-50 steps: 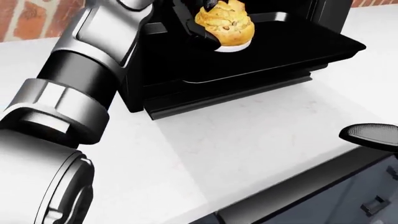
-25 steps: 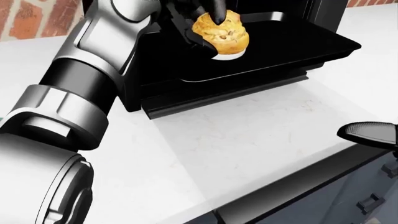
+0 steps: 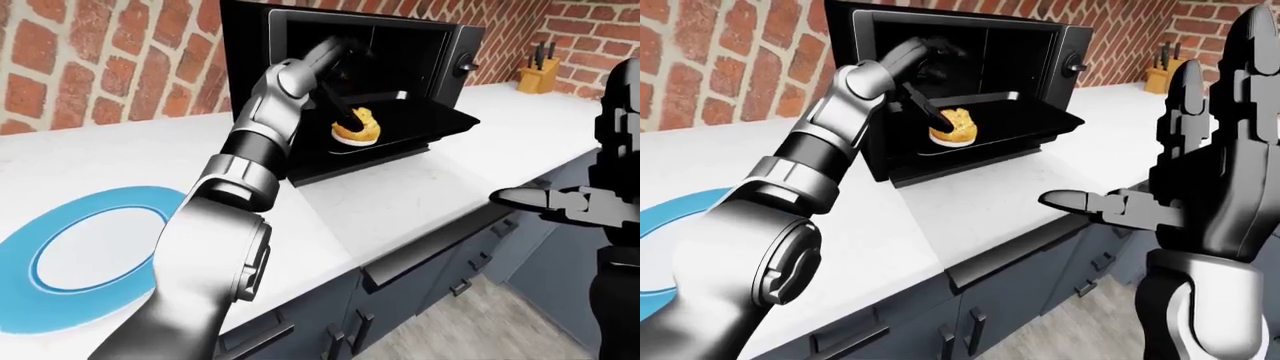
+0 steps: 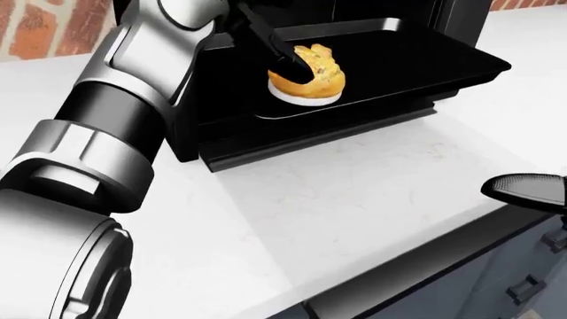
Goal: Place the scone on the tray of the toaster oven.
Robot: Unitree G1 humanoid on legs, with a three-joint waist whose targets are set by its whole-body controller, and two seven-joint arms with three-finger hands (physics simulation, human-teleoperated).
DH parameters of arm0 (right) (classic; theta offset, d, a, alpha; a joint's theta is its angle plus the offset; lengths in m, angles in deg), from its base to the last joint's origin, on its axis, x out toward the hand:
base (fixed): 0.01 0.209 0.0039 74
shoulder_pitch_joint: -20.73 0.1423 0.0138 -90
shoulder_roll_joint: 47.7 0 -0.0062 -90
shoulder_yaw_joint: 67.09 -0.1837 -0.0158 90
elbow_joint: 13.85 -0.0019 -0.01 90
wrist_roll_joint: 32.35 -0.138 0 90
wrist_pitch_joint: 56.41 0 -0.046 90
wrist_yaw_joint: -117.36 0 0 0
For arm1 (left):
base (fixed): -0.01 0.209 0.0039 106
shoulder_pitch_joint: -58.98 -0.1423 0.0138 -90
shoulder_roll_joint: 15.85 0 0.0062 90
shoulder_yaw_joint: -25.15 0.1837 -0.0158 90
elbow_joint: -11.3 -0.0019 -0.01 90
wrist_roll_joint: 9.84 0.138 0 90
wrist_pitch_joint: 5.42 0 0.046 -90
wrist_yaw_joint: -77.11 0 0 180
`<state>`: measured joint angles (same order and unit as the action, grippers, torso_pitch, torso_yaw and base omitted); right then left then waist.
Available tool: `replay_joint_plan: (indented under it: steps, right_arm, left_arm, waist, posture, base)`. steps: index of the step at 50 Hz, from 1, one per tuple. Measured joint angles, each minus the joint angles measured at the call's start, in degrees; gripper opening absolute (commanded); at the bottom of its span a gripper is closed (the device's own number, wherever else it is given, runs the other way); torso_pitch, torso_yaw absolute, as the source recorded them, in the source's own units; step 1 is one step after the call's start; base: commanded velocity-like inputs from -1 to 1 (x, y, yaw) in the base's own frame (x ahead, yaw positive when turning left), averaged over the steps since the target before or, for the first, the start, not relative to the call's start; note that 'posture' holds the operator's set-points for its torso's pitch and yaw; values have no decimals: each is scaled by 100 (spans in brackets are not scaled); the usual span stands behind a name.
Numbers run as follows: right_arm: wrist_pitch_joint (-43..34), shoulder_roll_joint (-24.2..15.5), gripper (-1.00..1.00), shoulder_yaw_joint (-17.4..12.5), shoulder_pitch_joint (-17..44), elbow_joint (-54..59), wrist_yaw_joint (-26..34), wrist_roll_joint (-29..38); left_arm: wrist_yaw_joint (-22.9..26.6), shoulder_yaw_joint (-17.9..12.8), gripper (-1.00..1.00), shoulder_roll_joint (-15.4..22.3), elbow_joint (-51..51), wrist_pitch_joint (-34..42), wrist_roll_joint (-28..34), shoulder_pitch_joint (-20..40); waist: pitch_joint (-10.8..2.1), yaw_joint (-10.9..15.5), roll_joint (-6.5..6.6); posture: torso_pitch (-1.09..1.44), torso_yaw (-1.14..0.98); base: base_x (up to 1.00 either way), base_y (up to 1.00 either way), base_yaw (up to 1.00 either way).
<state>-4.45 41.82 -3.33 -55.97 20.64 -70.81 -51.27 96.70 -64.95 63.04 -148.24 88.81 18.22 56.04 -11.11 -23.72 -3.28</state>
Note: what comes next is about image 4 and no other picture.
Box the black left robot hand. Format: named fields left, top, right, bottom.
left=227, top=0, right=319, bottom=86

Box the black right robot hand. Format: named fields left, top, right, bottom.
left=480, top=172, right=567, bottom=214

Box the golden brown scone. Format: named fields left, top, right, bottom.
left=267, top=43, right=346, bottom=99

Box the black toaster oven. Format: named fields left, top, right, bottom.
left=107, top=0, right=513, bottom=174

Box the black toaster oven tray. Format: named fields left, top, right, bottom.
left=201, top=17, right=512, bottom=120

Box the small white round plate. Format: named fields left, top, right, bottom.
left=268, top=80, right=342, bottom=108

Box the grey cabinet drawer front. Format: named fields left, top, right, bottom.
left=301, top=212, right=567, bottom=319

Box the grey cabinet handle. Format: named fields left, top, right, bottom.
left=542, top=212, right=567, bottom=254
left=506, top=274, right=547, bottom=307

